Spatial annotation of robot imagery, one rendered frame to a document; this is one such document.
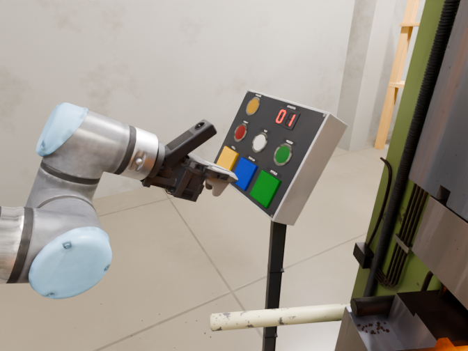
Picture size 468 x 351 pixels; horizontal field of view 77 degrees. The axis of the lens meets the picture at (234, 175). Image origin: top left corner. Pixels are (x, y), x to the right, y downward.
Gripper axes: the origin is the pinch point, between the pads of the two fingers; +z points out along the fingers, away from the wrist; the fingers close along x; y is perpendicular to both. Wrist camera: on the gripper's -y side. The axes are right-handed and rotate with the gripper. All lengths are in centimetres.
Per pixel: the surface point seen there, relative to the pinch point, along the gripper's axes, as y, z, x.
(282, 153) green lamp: -9.1, 10.5, 0.1
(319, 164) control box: -10.6, 16.2, 7.0
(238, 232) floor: 61, 108, -101
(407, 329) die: 5.9, 12.9, 39.3
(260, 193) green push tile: 2.3, 10.2, -0.1
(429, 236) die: -8.4, 5.6, 37.3
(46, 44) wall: -2, -37, -209
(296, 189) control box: -3.1, 13.1, 7.0
